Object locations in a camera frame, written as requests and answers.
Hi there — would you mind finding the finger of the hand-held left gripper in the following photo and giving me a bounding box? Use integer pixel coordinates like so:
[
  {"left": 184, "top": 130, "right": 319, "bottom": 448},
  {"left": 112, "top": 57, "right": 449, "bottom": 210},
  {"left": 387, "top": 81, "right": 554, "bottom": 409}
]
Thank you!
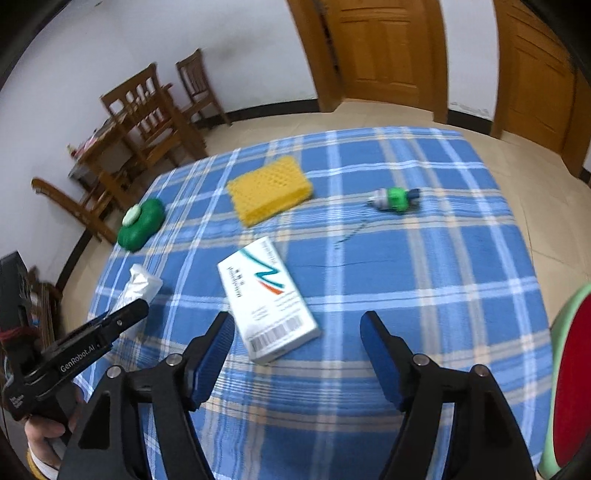
[{"left": 95, "top": 299, "right": 149, "bottom": 349}]

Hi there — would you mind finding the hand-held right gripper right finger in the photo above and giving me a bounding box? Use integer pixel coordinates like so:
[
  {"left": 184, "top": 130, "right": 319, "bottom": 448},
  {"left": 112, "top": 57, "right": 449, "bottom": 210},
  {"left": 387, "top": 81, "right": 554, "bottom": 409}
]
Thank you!
[{"left": 360, "top": 311, "right": 539, "bottom": 480}]

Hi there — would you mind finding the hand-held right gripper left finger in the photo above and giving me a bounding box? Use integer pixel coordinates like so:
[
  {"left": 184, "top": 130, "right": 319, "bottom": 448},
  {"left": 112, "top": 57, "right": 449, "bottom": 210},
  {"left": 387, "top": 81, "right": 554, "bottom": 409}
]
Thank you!
[{"left": 58, "top": 311, "right": 236, "bottom": 480}]

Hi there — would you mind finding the clear plastic bag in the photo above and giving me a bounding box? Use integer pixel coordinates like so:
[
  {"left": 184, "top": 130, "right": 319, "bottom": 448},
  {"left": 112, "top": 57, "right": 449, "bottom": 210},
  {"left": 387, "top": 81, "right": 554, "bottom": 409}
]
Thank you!
[{"left": 111, "top": 264, "right": 163, "bottom": 315}]

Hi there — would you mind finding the teal and white carton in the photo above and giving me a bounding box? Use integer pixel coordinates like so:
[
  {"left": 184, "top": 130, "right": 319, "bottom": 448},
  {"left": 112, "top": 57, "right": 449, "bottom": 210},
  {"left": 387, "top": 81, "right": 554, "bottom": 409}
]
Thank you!
[{"left": 217, "top": 236, "right": 322, "bottom": 365}]

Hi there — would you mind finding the person's left hand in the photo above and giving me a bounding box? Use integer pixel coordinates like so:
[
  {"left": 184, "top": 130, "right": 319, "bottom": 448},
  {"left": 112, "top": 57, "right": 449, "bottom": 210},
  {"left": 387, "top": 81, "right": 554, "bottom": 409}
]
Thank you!
[{"left": 25, "top": 413, "right": 79, "bottom": 469}]

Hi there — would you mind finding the dark wooden chair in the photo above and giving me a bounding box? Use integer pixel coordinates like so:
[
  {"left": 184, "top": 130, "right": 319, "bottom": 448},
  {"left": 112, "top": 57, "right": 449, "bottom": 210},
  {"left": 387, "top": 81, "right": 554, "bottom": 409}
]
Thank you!
[{"left": 25, "top": 267, "right": 63, "bottom": 356}]

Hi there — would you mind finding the blue plaid tablecloth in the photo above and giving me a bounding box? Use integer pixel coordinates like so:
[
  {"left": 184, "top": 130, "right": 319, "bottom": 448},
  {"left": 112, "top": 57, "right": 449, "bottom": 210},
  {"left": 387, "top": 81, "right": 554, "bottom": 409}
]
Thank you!
[{"left": 76, "top": 127, "right": 555, "bottom": 480}]

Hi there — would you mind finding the black box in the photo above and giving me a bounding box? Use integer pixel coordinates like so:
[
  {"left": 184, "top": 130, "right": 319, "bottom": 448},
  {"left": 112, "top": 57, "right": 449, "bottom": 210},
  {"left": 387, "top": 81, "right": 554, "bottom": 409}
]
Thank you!
[{"left": 0, "top": 251, "right": 33, "bottom": 333}]

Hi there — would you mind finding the green clover-shaped container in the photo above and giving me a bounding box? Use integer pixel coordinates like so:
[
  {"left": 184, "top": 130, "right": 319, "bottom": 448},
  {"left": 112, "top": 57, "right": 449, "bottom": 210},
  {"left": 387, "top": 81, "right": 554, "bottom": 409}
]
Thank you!
[{"left": 117, "top": 198, "right": 167, "bottom": 252}]

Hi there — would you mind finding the wooden chair with curved back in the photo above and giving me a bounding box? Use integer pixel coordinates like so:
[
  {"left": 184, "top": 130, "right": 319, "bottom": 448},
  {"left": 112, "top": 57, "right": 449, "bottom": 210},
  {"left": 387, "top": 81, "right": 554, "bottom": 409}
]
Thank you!
[{"left": 31, "top": 178, "right": 118, "bottom": 245}]

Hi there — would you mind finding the small bottle with green cap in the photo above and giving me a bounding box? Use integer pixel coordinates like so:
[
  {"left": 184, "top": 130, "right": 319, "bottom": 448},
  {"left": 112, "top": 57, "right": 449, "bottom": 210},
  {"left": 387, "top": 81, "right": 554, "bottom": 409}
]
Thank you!
[{"left": 367, "top": 186, "right": 423, "bottom": 215}]

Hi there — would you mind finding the wooden dining table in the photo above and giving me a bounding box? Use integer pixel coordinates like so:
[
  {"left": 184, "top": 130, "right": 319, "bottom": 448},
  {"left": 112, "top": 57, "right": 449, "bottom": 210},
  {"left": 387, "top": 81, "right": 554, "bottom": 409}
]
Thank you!
[{"left": 68, "top": 111, "right": 185, "bottom": 204}]

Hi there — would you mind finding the flat yellow foam net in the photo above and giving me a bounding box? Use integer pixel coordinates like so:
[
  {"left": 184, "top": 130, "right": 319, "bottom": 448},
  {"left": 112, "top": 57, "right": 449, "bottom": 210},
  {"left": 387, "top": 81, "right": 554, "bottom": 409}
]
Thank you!
[{"left": 226, "top": 155, "right": 315, "bottom": 228}]

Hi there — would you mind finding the red stool with green rim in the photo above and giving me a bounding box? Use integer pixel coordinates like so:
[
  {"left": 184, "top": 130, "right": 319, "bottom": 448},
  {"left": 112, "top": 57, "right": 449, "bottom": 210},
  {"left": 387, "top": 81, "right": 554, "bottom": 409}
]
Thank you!
[{"left": 538, "top": 284, "right": 591, "bottom": 480}]

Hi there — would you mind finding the large wooden chair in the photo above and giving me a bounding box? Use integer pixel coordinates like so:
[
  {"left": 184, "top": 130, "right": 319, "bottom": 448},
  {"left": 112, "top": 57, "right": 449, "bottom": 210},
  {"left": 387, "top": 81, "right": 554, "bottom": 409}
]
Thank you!
[{"left": 100, "top": 64, "right": 208, "bottom": 169}]

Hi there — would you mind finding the small wooden chair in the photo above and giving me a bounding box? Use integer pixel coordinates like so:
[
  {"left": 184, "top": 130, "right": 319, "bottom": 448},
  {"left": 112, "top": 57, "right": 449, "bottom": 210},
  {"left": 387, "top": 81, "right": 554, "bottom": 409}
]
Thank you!
[{"left": 175, "top": 48, "right": 232, "bottom": 127}]

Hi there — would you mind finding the wooden door with frame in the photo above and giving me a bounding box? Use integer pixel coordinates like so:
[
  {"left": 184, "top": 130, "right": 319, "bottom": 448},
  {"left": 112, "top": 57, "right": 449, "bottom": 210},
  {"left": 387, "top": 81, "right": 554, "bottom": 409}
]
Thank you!
[
  {"left": 492, "top": 0, "right": 591, "bottom": 178},
  {"left": 286, "top": 0, "right": 451, "bottom": 123}
]

